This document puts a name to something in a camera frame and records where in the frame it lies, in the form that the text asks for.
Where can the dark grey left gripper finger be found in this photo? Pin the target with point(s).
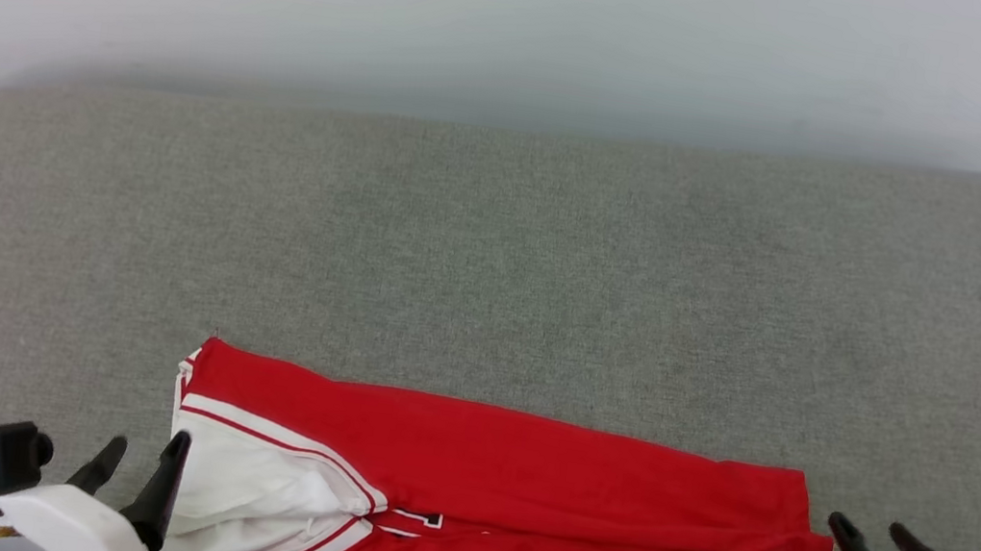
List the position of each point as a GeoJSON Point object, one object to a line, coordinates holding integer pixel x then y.
{"type": "Point", "coordinates": [100, 465]}
{"type": "Point", "coordinates": [159, 498]}

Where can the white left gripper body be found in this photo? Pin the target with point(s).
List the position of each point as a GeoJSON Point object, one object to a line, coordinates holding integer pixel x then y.
{"type": "Point", "coordinates": [73, 529]}

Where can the red Bulls 23 basketball jersey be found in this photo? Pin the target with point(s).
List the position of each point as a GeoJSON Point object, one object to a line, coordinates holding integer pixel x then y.
{"type": "Point", "coordinates": [567, 481]}

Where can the grey fabric sofa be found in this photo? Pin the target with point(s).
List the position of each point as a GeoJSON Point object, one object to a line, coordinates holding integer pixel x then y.
{"type": "Point", "coordinates": [501, 267]}

